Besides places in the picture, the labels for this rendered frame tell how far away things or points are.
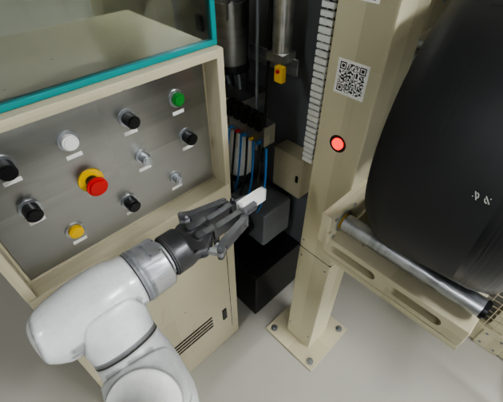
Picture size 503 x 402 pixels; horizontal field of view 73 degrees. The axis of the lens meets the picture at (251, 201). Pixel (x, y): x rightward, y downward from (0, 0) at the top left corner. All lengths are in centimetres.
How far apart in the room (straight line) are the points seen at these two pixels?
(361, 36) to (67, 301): 67
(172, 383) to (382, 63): 65
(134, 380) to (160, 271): 15
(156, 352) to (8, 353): 145
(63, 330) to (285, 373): 121
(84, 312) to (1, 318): 157
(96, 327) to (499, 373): 170
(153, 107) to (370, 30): 45
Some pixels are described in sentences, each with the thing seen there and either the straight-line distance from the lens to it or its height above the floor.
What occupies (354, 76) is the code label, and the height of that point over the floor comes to 123.
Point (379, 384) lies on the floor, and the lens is 169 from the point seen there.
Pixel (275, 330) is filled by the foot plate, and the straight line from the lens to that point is 168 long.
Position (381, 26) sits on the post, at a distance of 73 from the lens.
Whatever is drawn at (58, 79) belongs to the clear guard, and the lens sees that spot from 66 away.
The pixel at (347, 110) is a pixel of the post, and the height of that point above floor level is 115.
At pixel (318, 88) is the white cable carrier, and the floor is 117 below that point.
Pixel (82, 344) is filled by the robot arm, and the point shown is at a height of 107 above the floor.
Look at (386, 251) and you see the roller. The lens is 84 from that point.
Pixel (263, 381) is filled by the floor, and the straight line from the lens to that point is 161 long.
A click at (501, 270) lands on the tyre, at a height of 112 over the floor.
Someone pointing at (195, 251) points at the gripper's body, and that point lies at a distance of 59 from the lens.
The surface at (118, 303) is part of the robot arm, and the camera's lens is 54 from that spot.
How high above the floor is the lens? 153
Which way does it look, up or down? 44 degrees down
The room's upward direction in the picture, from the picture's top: straight up
